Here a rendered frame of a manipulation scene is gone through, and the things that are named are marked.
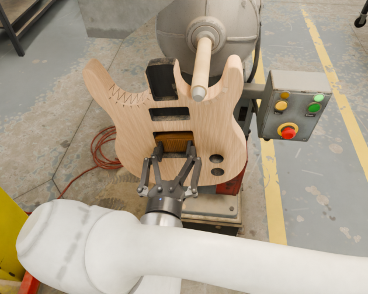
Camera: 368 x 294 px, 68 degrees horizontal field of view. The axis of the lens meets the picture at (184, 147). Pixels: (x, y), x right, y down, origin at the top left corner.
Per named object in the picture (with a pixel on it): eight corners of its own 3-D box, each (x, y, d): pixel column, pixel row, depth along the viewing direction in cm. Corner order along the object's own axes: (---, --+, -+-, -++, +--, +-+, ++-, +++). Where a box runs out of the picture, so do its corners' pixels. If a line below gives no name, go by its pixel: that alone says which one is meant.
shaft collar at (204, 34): (199, 51, 67) (193, 33, 64) (217, 45, 65) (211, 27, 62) (198, 55, 66) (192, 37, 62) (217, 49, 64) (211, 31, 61)
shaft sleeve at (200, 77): (200, 51, 65) (195, 39, 63) (213, 48, 64) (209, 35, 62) (193, 100, 53) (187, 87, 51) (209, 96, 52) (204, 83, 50)
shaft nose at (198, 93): (194, 98, 53) (190, 88, 51) (206, 95, 52) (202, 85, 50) (194, 104, 51) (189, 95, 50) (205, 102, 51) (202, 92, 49)
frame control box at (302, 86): (237, 103, 109) (249, 42, 89) (292, 107, 107) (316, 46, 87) (238, 150, 93) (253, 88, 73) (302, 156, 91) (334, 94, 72)
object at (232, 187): (217, 157, 161) (224, 111, 133) (238, 160, 160) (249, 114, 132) (215, 194, 145) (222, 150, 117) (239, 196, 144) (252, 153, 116)
